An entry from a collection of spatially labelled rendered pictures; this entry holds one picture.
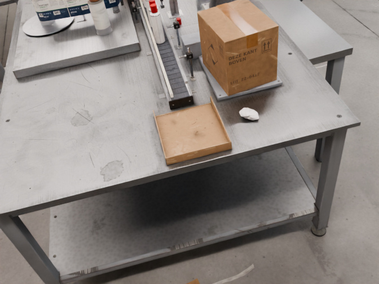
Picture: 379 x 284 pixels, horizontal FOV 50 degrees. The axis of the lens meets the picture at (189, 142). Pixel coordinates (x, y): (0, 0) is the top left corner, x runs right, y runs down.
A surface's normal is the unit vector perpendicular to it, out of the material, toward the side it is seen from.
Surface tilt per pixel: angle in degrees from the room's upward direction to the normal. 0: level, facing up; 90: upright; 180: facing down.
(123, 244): 1
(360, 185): 0
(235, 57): 90
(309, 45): 0
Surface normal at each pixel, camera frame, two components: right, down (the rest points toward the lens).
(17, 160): -0.12, -0.71
